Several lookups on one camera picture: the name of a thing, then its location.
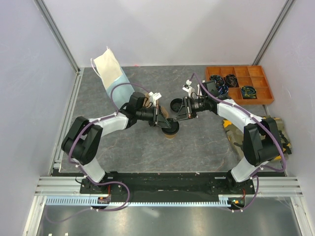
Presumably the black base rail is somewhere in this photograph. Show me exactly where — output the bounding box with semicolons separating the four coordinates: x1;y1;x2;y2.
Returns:
80;172;255;202

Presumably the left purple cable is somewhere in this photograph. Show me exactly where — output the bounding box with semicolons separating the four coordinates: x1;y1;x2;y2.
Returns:
44;82;153;223

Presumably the white and blue paper bag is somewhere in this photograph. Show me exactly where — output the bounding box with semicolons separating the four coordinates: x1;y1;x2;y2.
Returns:
90;47;135;108

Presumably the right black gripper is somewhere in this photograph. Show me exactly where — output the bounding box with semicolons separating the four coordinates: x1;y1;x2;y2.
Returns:
174;96;208;122

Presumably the black plastic cup lid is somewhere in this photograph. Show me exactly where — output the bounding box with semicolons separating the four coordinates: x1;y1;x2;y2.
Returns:
161;118;180;135

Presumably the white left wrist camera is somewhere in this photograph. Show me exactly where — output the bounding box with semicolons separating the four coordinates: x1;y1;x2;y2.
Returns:
148;91;161;106

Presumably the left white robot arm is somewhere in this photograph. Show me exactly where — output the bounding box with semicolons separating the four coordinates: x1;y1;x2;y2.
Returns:
61;92;172;193

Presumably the purple cable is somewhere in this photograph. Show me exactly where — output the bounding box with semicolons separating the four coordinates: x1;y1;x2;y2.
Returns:
191;73;287;212
44;82;153;223

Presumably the brown cardboard cup carrier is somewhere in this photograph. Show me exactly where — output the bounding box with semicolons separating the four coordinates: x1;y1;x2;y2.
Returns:
143;92;169;118

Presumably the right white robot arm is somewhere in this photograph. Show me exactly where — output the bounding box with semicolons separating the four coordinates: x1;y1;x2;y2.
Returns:
174;80;283;194

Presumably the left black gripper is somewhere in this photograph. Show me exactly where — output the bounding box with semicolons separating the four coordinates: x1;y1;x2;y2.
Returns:
136;105;171;129

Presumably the black brown rolled tie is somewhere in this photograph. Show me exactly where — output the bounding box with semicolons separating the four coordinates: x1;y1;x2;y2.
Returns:
225;74;239;88

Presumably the camouflage folded cloth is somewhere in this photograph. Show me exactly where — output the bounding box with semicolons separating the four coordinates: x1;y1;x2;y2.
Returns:
222;117;292;160

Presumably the dark blue rolled tie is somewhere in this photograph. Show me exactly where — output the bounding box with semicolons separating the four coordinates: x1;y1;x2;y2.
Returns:
210;75;225;88

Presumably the brown paper coffee cup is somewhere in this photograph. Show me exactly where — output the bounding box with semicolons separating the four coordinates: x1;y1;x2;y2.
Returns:
164;132;177;140

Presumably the green yellow rolled tie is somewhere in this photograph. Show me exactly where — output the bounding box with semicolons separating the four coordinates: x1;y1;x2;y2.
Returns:
240;86;257;99

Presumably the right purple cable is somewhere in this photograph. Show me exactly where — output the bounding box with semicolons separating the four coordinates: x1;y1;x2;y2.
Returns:
191;73;287;212

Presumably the blue striped rolled tie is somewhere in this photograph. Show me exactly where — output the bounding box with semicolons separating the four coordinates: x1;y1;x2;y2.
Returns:
217;85;228;95

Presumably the orange compartment tray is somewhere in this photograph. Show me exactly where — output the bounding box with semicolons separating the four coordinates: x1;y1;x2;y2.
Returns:
205;65;274;105

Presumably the slotted cable duct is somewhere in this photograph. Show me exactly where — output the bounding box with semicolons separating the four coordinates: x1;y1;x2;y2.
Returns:
45;196;237;207

